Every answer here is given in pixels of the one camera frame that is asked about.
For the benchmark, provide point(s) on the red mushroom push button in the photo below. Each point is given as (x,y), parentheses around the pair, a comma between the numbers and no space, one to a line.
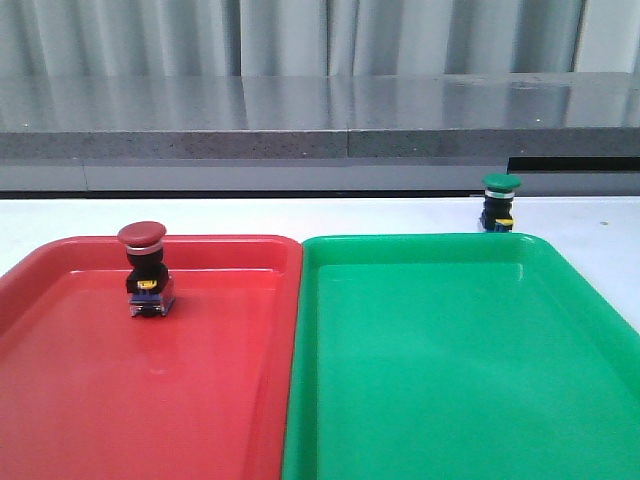
(149,284)

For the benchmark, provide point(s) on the green mushroom push button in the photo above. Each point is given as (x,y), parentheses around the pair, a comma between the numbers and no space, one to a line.
(498,198)

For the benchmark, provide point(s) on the green plastic tray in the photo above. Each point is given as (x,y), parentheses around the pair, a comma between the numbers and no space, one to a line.
(457,356)

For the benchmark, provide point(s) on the grey stone counter ledge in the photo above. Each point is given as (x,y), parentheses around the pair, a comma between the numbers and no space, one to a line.
(190,136)

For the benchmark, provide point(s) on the red plastic tray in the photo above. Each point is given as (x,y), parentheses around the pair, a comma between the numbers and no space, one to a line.
(90,392)

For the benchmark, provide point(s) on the grey pleated curtain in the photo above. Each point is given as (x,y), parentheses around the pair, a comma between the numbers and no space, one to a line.
(317,38)

